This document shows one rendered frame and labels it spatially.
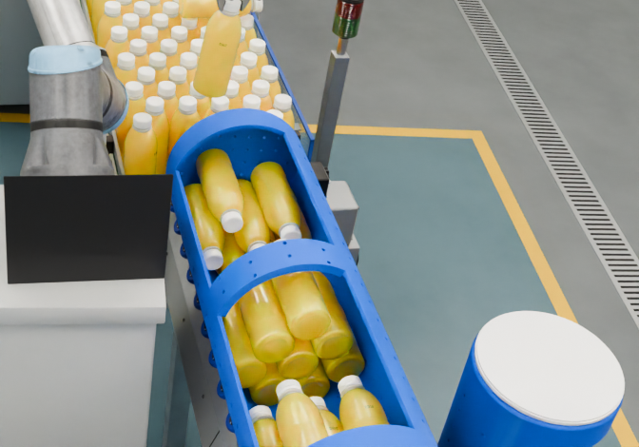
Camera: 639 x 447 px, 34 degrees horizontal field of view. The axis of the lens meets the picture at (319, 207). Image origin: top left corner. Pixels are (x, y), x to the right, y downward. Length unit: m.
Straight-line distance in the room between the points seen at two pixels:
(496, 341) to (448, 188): 2.21
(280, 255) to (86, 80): 0.42
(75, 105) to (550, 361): 0.95
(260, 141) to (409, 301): 1.57
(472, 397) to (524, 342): 0.14
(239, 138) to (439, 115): 2.56
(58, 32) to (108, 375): 0.60
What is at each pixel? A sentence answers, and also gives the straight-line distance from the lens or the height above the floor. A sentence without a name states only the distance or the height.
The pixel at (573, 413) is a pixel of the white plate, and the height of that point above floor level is 1.04.
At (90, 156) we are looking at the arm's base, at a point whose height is 1.34.
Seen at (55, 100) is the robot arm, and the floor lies 1.41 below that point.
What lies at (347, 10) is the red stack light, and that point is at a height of 1.23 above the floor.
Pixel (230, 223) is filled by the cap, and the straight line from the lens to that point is 1.94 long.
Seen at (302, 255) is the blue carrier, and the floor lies 1.23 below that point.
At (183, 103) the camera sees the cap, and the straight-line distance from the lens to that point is 2.28.
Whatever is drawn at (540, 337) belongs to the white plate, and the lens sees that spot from 1.99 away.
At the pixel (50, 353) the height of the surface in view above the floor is 1.03.
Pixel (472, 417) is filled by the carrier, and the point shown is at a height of 0.94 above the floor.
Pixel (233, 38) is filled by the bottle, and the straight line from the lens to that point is 2.05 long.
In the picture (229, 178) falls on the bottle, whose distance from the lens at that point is 2.00.
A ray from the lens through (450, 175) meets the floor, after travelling 4.20.
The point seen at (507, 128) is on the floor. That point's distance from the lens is 4.60.
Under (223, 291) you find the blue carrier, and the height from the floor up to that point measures 1.16.
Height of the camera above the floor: 2.33
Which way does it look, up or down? 37 degrees down
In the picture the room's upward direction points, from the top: 11 degrees clockwise
